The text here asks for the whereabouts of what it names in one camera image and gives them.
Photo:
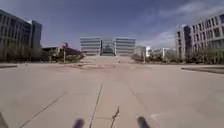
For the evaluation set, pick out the robot's own part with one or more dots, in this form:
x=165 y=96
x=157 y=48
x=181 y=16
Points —
x=143 y=122
x=78 y=124

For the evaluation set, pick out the grey multi-storey building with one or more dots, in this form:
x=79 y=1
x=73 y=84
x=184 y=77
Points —
x=13 y=31

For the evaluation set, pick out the pale multi-storey building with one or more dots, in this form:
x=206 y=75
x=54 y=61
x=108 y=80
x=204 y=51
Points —
x=206 y=33

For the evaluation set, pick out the pale paved plaza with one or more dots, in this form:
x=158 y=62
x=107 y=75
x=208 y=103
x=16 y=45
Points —
x=110 y=76

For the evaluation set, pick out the wide glass-fronted building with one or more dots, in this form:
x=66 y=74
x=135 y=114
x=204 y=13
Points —
x=125 y=46

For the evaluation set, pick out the low dark building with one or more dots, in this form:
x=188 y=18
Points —
x=70 y=51

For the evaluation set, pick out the white low building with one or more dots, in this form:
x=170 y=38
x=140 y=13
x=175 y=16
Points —
x=164 y=51

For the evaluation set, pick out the pole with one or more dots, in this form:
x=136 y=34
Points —
x=64 y=55

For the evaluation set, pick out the row of trees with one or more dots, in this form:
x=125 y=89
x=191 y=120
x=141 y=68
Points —
x=16 y=54
x=200 y=56

